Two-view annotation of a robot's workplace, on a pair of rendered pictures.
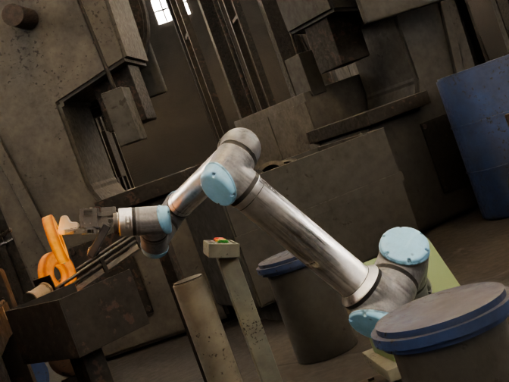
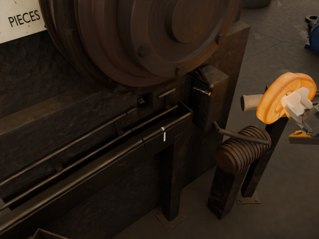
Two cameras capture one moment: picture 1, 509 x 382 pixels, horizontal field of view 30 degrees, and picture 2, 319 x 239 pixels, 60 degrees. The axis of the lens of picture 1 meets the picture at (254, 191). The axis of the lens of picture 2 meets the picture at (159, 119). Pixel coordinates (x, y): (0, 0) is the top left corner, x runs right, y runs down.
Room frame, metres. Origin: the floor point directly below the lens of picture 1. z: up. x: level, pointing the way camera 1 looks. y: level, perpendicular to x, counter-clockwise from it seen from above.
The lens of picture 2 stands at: (2.39, 0.29, 1.35)
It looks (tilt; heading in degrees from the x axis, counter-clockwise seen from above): 45 degrees down; 60
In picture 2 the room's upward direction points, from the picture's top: straight up
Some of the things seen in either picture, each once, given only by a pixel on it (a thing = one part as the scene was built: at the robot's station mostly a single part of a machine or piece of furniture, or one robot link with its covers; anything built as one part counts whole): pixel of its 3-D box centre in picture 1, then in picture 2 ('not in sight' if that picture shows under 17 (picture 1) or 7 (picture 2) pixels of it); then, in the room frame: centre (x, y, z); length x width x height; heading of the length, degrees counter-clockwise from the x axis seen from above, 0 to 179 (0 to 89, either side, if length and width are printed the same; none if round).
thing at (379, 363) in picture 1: (421, 349); not in sight; (3.00, -0.33, 0.10); 0.32 x 0.32 x 0.04; 7
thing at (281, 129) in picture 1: (316, 170); not in sight; (6.98, -0.49, 0.55); 1.10 x 0.53 x 1.10; 27
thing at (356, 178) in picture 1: (295, 225); not in sight; (5.28, -0.15, 0.39); 1.03 x 0.83 x 0.77; 112
